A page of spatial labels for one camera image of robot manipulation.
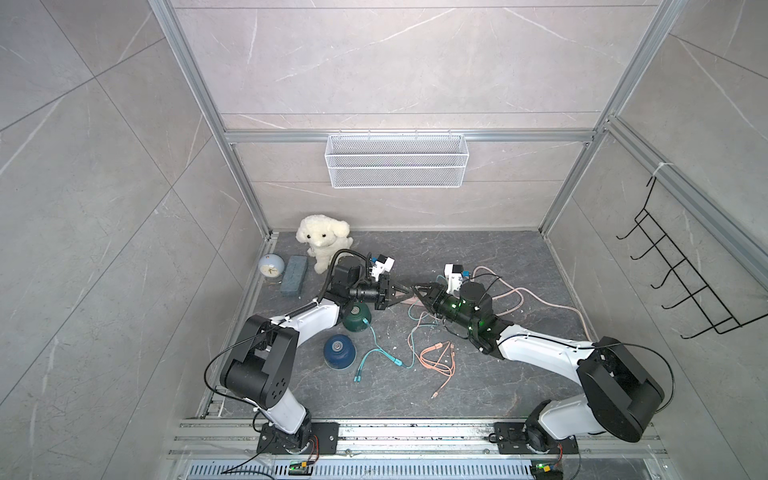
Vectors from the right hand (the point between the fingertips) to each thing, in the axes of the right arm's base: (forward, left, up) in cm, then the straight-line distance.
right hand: (412, 288), depth 79 cm
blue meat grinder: (-14, +20, -9) cm, 26 cm away
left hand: (-2, -1, +1) cm, 2 cm away
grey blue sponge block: (+17, +41, -17) cm, 47 cm away
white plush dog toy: (+22, +27, -2) cm, 35 cm away
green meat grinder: (-3, +17, -9) cm, 19 cm away
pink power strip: (-3, +3, -1) cm, 4 cm away
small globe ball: (+19, +47, -12) cm, 52 cm away
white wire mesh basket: (+45, +5, +10) cm, 47 cm away
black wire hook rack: (-17, -60, +13) cm, 64 cm away
